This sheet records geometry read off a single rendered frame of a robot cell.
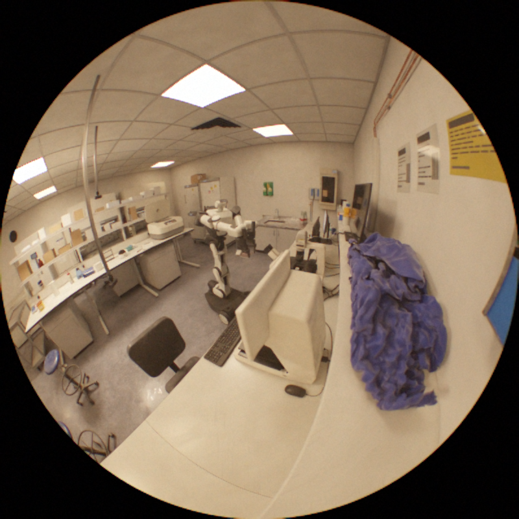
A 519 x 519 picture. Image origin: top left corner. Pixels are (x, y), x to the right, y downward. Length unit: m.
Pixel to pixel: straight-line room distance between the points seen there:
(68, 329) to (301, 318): 2.93
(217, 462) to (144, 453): 0.39
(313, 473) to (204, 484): 0.66
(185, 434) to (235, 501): 0.43
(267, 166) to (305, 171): 0.95
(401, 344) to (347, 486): 0.35
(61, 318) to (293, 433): 2.84
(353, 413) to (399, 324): 0.24
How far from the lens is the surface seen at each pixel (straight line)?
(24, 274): 3.41
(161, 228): 2.96
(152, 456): 1.07
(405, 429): 0.50
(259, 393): 0.93
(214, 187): 4.09
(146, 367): 1.20
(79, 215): 3.14
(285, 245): 3.57
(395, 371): 0.45
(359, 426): 0.43
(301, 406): 0.92
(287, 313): 0.52
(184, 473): 1.01
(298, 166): 3.89
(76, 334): 3.00
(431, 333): 0.54
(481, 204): 0.59
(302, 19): 1.25
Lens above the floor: 1.64
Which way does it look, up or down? 27 degrees down
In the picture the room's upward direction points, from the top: 2 degrees counter-clockwise
